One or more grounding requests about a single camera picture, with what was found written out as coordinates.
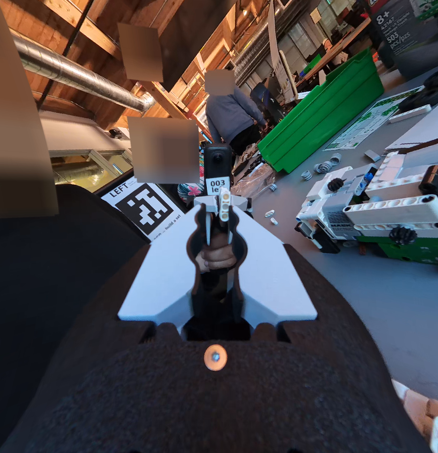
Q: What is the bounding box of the person's left hand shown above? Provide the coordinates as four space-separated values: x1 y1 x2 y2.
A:
195 244 238 274

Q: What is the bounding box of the black lego set box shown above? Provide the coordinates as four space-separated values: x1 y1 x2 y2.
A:
368 0 438 81

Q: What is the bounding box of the green printed sticker sheet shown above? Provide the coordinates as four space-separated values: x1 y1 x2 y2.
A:
323 86 425 152

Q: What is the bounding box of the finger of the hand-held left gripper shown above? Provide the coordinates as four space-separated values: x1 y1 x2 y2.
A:
227 195 254 245
194 194 220 245

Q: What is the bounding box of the green plastic bin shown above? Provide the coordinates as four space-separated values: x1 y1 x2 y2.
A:
257 48 385 175

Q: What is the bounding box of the clear plastic bag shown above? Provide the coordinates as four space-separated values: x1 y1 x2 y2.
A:
233 161 277 199

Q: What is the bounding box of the silver ventilation duct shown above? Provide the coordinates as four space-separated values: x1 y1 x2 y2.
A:
12 34 156 113

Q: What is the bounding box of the person's black sweater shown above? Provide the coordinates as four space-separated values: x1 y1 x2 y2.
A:
0 184 150 453

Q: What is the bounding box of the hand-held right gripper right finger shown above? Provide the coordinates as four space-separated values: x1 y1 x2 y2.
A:
228 205 318 333

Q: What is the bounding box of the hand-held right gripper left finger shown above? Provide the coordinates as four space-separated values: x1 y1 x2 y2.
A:
117 205 212 334

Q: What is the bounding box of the lego truck model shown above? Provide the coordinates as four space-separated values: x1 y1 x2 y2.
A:
294 150 438 272

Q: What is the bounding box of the floral printed cloth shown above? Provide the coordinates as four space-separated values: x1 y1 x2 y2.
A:
177 182 206 205

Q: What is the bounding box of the white lego beam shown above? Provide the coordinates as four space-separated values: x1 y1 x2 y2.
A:
388 104 433 124

